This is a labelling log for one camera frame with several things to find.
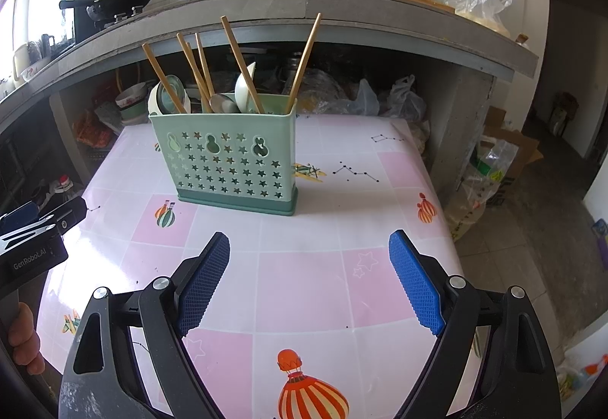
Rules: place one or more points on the pink patterned tablecloth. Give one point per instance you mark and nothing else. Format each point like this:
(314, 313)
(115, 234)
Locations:
(332, 229)

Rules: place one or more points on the green star-cut utensil holder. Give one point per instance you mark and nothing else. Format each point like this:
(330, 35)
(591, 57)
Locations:
(228, 153)

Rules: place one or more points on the orange net bag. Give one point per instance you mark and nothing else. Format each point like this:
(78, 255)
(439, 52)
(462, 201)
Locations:
(92, 129)

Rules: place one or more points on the red cap plastic bottle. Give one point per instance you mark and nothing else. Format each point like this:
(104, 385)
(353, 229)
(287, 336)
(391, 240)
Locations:
(62, 185)

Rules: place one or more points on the crumpled white plastic bag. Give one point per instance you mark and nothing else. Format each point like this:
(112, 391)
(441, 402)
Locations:
(403, 101)

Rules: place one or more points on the cream plastic ladle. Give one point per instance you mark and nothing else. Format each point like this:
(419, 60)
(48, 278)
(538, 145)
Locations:
(243, 91)

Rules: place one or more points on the colourful plastic packet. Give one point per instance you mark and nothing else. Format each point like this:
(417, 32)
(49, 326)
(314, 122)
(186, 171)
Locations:
(584, 376)

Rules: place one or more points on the large plastic sack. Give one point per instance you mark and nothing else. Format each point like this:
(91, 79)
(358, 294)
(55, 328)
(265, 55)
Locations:
(482, 191)

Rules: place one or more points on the grey concrete counter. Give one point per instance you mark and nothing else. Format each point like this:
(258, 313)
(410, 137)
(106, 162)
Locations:
(380, 15)

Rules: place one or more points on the window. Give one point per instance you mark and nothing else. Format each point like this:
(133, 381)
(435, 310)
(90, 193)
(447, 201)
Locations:
(33, 15)

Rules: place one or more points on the cardboard box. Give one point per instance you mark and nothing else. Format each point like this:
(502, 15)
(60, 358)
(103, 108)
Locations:
(522, 148)

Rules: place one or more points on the clear bag with food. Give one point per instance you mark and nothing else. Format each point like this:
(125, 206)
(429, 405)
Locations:
(323, 89)

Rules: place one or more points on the stack of patterned bowls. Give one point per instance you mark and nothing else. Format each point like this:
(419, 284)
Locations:
(130, 98)

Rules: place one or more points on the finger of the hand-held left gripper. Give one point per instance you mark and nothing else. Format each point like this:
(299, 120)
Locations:
(69, 212)
(19, 215)

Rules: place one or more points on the metal spoon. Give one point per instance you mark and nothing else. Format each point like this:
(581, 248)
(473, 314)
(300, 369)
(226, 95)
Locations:
(222, 103)

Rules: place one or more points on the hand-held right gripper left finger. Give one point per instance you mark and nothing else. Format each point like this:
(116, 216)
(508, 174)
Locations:
(204, 286)

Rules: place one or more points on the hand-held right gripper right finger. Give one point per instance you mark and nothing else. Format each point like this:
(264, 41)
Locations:
(418, 286)

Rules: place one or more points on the person's left hand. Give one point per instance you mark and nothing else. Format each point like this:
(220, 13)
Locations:
(23, 333)

